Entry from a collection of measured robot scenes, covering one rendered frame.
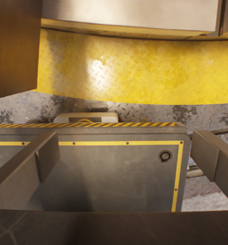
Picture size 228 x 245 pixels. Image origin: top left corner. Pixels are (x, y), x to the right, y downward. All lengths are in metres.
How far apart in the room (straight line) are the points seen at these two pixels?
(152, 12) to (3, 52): 0.35
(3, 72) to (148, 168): 0.45
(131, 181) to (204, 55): 0.61
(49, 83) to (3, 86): 0.48
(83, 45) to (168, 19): 0.42
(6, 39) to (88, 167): 0.40
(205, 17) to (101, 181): 0.55
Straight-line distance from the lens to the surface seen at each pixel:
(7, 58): 0.41
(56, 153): 0.16
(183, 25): 0.53
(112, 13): 0.51
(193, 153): 0.17
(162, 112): 0.85
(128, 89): 0.81
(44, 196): 0.68
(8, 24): 0.41
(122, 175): 0.58
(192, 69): 0.86
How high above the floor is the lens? 0.80
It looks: 73 degrees down
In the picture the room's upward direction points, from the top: 175 degrees counter-clockwise
